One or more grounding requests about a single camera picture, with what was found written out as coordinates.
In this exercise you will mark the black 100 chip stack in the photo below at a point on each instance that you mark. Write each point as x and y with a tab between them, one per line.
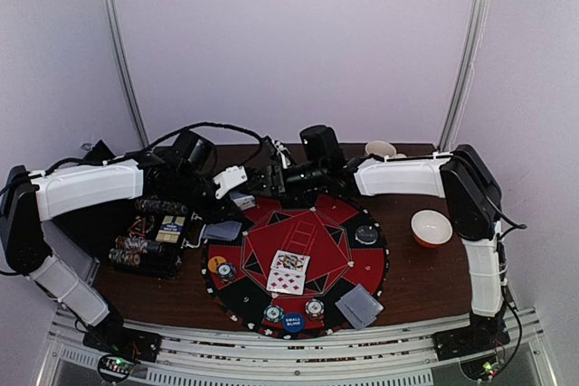
137	243

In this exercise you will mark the black dealer button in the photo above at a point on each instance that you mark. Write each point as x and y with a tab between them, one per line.
366	235

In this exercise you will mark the top multicolour chip row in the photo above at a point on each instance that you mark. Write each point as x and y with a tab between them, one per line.
156	206

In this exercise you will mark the mixed colour chip stack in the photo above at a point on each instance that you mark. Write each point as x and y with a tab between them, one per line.
226	272

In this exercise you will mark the right aluminium frame post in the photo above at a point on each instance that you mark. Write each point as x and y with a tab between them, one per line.
462	84

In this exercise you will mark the round red black poker mat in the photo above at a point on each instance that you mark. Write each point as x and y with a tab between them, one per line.
317	224

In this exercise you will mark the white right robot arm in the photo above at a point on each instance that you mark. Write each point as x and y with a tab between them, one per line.
459	177

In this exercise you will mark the king face up card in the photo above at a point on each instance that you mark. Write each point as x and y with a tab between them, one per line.
285	260

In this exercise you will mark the nine of diamonds card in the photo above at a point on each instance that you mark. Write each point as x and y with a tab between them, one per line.
286	282

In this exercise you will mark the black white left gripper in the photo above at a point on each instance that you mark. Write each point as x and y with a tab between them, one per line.
219	211

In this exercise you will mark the face down card seat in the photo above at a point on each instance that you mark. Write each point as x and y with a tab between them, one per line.
349	315
208	232

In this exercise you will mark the orange big blind button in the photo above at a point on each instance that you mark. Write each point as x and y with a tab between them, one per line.
215	262

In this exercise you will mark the red triangle dice pack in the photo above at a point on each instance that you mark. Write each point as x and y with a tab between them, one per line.
139	228

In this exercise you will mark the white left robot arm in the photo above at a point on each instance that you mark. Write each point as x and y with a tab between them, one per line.
87	199

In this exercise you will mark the cream patterned ceramic mug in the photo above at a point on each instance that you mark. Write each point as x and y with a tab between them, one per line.
383	149

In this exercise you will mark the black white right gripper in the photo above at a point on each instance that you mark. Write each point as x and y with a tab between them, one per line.
275	176

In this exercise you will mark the white orange bowl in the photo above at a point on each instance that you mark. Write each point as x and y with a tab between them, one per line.
431	229

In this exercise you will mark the black poker chip case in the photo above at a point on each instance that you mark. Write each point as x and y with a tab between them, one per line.
95	227

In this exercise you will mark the blue small blind button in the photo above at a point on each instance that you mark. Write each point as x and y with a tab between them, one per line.
293	322

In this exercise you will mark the green blue 50 chip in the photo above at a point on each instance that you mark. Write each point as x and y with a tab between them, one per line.
274	314

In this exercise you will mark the Texas Hold'em card box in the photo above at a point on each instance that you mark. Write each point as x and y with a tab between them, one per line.
170	229

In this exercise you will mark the blue white 100 chip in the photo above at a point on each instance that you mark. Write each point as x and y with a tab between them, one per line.
314	309

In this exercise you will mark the chrome case handle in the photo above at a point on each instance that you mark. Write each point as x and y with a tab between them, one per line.
193	238

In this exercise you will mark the blue backed card deck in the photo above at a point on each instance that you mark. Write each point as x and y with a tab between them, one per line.
243	201

